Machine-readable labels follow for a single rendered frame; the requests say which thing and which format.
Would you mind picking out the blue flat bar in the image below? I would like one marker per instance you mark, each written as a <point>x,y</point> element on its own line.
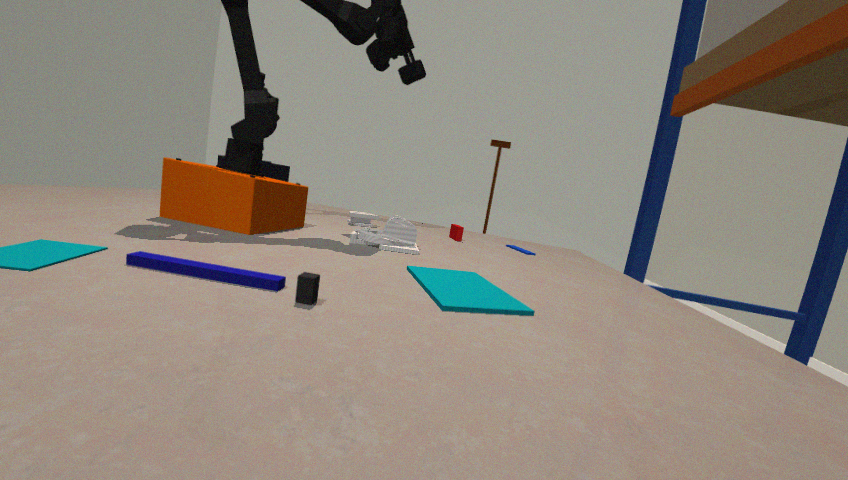
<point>520,250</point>

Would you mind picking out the dark blue long bar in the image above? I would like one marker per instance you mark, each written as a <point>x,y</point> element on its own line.
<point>205,270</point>

